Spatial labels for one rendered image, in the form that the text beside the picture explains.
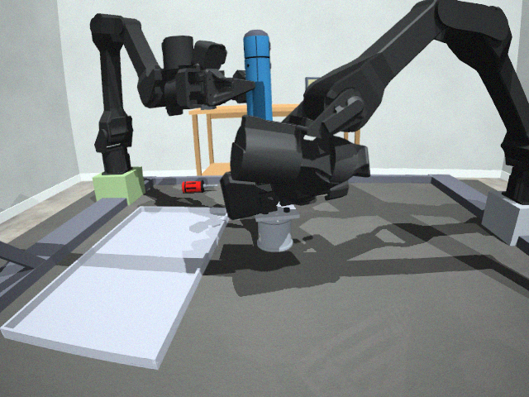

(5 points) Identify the blue electric screwdriver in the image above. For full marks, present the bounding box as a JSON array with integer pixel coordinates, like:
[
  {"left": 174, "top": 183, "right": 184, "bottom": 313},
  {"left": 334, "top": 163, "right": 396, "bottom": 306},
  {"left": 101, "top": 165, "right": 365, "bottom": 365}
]
[{"left": 243, "top": 30, "right": 273, "bottom": 121}]

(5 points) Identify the grey cylindrical joint module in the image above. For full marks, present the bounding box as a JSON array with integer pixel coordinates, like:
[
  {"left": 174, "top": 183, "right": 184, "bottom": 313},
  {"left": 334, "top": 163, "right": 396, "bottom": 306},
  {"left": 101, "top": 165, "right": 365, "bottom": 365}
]
[{"left": 257, "top": 219, "right": 293, "bottom": 252}]

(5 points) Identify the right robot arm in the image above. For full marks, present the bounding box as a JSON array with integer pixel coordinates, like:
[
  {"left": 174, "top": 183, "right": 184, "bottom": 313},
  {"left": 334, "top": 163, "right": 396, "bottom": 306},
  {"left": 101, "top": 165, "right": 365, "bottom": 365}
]
[{"left": 230, "top": 0, "right": 529, "bottom": 205}]

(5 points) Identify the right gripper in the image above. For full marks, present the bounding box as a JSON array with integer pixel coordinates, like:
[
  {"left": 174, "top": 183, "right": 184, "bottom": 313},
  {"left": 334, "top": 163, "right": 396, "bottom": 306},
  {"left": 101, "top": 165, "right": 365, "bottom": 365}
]
[{"left": 220, "top": 171, "right": 349, "bottom": 220}]

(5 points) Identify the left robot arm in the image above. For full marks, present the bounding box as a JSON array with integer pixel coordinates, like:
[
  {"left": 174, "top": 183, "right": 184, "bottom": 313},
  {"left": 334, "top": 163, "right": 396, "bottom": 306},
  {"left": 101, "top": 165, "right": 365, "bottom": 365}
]
[{"left": 90, "top": 13, "right": 227, "bottom": 175}]

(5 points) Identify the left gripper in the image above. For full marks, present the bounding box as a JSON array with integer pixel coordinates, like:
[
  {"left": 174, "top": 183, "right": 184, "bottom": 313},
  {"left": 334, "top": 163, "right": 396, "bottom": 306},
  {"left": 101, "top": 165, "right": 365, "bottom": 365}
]
[{"left": 175, "top": 68, "right": 255, "bottom": 110}]

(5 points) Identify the white shallow tray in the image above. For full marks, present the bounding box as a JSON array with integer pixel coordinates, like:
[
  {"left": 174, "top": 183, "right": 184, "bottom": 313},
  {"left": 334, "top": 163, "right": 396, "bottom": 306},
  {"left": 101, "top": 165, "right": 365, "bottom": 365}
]
[{"left": 0, "top": 207, "right": 230, "bottom": 370}]

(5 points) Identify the white square plate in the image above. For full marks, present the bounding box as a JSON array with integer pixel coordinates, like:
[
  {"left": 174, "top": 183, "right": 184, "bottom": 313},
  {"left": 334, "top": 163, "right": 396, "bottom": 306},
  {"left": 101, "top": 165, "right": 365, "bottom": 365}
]
[{"left": 255, "top": 203, "right": 299, "bottom": 222}]

